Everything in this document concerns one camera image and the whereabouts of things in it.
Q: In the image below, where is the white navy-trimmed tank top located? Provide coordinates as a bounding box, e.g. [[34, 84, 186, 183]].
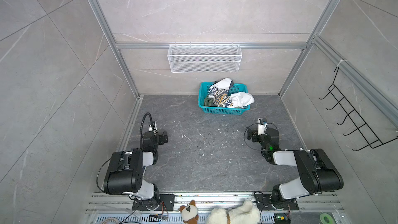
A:
[[208, 78, 255, 108]]

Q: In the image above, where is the teal plastic basket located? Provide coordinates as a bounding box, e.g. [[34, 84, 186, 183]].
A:
[[198, 82, 250, 115]]

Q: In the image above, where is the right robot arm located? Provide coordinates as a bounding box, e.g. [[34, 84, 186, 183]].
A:
[[244, 119, 344, 209]]

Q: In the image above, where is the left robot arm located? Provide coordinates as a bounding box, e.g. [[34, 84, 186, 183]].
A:
[[96, 112, 169, 211]]

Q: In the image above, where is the green tank top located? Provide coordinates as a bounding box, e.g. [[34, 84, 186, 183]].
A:
[[203, 96, 218, 107]]

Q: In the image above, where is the white fluffy plush toy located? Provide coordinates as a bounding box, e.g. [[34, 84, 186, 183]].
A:
[[206, 200, 261, 224]]

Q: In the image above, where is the brown white plush toy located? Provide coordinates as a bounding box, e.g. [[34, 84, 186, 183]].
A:
[[179, 200, 199, 224]]

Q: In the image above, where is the small green black device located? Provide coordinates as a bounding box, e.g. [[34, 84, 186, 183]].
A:
[[274, 214, 291, 224]]

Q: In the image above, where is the green tape roll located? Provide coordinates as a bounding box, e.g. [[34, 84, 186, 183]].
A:
[[320, 213, 336, 224]]

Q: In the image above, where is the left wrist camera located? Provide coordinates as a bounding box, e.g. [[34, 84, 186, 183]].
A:
[[148, 121, 158, 133]]

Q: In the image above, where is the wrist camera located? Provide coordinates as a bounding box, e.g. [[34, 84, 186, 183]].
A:
[[258, 118, 267, 135], [148, 121, 158, 133]]

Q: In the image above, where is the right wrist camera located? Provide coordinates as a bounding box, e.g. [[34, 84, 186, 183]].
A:
[[258, 118, 267, 135]]

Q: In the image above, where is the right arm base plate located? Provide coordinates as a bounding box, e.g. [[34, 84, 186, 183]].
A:
[[253, 191, 299, 211]]

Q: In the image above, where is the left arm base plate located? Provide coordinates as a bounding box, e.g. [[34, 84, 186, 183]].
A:
[[132, 194, 176, 211]]

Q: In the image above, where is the white wire mesh shelf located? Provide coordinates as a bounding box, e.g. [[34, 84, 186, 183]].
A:
[[167, 44, 243, 73]]

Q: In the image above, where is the aluminium frame rail front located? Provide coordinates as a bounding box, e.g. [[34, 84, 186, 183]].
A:
[[85, 191, 344, 214]]

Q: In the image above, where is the white slotted cable duct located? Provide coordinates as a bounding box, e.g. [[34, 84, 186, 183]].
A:
[[91, 213, 275, 224]]

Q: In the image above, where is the black wire hook rack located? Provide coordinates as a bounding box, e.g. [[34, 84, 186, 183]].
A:
[[319, 67, 398, 152]]

